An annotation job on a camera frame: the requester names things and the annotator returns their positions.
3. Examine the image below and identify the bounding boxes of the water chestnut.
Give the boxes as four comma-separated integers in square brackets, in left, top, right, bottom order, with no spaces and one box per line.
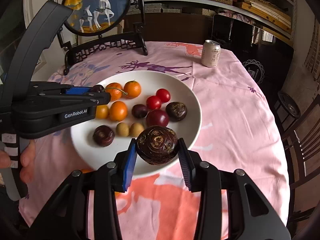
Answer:
[93,125,115,147]
[136,126,178,165]
[165,102,188,122]

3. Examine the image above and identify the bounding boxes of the round deer art screen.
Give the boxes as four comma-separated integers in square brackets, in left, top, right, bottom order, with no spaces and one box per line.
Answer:
[57,0,148,75]

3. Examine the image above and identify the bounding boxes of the red cherry tomato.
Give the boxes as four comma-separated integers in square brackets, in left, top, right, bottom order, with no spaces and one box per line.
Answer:
[146,95,162,111]
[156,88,171,103]

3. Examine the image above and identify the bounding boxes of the water chestnut front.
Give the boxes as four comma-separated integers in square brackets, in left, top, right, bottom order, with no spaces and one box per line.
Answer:
[93,125,115,147]

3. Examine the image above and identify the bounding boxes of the wall shelf with boxes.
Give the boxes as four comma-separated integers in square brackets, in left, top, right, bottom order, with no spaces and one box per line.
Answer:
[125,0,297,46]

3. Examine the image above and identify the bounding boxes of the person's left hand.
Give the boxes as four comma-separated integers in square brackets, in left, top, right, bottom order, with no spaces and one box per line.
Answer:
[0,140,36,184]

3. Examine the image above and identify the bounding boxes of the white oval plate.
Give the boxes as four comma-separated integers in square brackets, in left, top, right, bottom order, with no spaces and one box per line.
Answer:
[70,70,203,180]

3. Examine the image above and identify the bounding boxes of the small mandarin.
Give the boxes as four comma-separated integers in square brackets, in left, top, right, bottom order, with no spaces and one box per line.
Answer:
[81,168,93,174]

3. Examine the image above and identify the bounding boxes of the white drink can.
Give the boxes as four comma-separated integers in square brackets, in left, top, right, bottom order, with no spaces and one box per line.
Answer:
[201,40,221,68]

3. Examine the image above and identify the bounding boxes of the tan longan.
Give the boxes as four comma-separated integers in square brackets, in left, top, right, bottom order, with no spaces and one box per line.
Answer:
[129,122,145,138]
[116,122,130,137]

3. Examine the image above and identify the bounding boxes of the large mandarin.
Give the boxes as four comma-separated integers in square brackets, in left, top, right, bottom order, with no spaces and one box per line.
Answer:
[124,80,142,99]
[105,82,123,102]

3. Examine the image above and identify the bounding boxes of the dark cherry with stem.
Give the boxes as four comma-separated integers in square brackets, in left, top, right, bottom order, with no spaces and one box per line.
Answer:
[90,83,127,95]

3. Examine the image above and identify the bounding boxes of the dark cherry front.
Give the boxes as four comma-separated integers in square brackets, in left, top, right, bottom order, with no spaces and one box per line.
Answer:
[131,104,148,119]

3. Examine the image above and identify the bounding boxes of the round black stool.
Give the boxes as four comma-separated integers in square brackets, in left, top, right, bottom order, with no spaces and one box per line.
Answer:
[278,91,301,119]

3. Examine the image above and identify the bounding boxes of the red plum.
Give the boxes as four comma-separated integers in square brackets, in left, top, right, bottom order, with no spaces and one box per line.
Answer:
[146,109,169,127]

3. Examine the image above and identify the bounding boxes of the pink printed tablecloth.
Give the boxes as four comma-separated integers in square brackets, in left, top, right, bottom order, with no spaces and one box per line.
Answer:
[18,41,291,240]

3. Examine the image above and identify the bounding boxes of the dark wooden chair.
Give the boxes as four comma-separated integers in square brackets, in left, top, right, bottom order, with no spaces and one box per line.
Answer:
[281,95,319,236]

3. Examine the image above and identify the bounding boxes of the orange kumquat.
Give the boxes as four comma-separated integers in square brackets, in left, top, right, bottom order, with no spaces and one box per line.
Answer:
[95,105,109,119]

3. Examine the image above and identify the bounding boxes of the tan longan front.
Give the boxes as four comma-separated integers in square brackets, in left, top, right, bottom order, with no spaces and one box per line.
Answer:
[116,122,130,137]

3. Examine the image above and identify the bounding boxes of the yellow-orange kumquat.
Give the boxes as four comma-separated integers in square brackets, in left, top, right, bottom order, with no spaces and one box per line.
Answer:
[109,101,127,122]

